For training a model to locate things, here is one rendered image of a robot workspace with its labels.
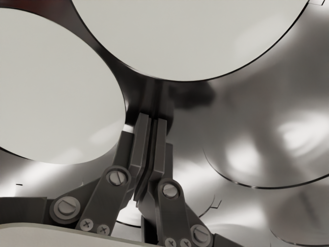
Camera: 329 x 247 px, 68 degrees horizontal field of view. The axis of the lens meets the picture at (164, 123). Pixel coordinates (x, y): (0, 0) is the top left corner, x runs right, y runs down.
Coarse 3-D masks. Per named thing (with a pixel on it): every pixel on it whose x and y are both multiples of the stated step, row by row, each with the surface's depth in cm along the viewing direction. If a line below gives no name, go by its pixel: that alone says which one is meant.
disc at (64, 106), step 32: (0, 32) 11; (32, 32) 11; (64, 32) 11; (0, 64) 12; (32, 64) 12; (64, 64) 12; (96, 64) 12; (0, 96) 13; (32, 96) 13; (64, 96) 13; (96, 96) 13; (0, 128) 15; (32, 128) 15; (64, 128) 15; (96, 128) 14; (64, 160) 16
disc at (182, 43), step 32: (96, 0) 10; (128, 0) 10; (160, 0) 10; (192, 0) 10; (224, 0) 10; (256, 0) 10; (288, 0) 10; (96, 32) 11; (128, 32) 11; (160, 32) 11; (192, 32) 11; (224, 32) 11; (256, 32) 11; (128, 64) 12; (160, 64) 12; (192, 64) 12; (224, 64) 12
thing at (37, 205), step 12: (0, 204) 9; (12, 204) 9; (24, 204) 9; (36, 204) 9; (48, 204) 9; (0, 216) 8; (12, 216) 8; (24, 216) 9; (36, 216) 9; (48, 216) 9; (72, 228) 9
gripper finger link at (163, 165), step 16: (160, 128) 13; (160, 144) 12; (160, 160) 11; (144, 176) 11; (160, 176) 11; (144, 192) 11; (144, 208) 11; (192, 224) 10; (192, 240) 10; (208, 240) 10
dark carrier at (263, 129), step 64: (0, 0) 10; (64, 0) 10; (320, 0) 10; (256, 64) 12; (320, 64) 12; (128, 128) 15; (192, 128) 14; (256, 128) 14; (320, 128) 14; (0, 192) 19; (64, 192) 19; (192, 192) 18; (256, 192) 18; (320, 192) 18
